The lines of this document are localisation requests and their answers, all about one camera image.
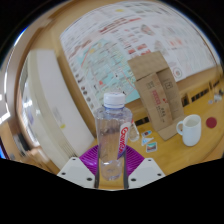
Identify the brown cardboard box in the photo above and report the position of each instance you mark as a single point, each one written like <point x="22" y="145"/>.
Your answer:
<point x="156" y="96"/>

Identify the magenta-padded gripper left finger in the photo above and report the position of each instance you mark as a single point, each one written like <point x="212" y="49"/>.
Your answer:
<point x="75" y="170"/>

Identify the white ceramic mug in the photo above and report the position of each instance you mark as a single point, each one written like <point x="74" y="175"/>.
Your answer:
<point x="191" y="131"/>

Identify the clear bottle with pink label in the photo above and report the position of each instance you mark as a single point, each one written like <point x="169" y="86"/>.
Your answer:
<point x="111" y="133"/>

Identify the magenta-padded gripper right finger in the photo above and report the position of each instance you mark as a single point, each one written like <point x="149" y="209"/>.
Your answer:
<point x="146" y="171"/>

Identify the large printed wall poster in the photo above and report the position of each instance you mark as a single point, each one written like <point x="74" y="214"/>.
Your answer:
<point x="110" y="50"/>

